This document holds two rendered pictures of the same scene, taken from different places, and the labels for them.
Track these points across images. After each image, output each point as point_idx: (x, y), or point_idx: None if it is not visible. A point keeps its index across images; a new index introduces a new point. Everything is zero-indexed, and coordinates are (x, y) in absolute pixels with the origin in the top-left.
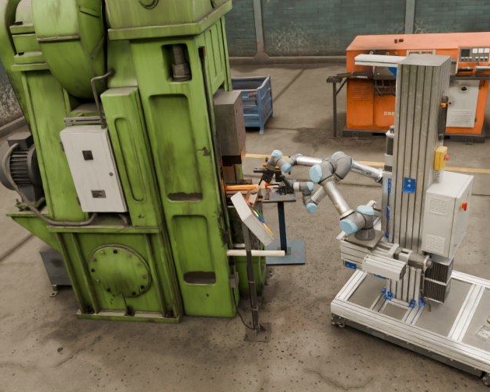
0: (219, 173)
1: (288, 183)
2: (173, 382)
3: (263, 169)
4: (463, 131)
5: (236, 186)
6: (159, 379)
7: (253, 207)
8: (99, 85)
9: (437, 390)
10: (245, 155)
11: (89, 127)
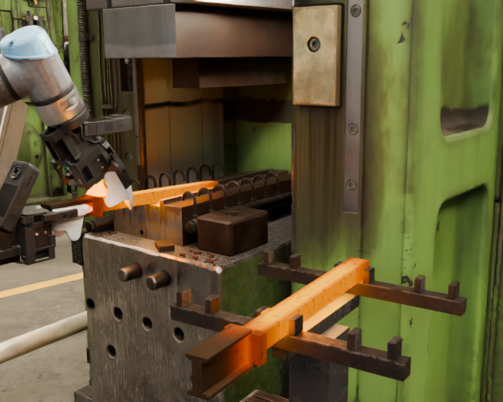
0: (77, 39)
1: None
2: (48, 395)
3: (92, 120)
4: None
5: (188, 185)
6: (77, 384)
7: None
8: None
9: None
10: (157, 54)
11: None
